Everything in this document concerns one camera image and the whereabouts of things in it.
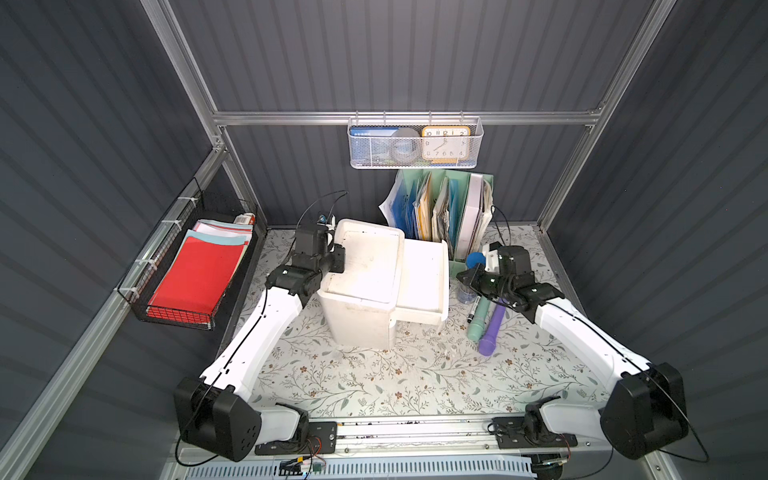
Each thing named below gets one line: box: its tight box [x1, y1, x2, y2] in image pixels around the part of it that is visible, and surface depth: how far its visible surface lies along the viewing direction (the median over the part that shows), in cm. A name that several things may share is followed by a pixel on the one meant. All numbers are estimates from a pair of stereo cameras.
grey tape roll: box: [390, 127, 422, 164], surface depth 89 cm
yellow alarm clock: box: [421, 126, 471, 164], surface depth 90 cm
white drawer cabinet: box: [319, 219, 405, 350], surface depth 80 cm
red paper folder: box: [146, 236, 248, 324], surface depth 73 cm
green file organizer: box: [379, 169, 494, 277], surface depth 100 cm
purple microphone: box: [478, 298, 506, 356], surface depth 91 cm
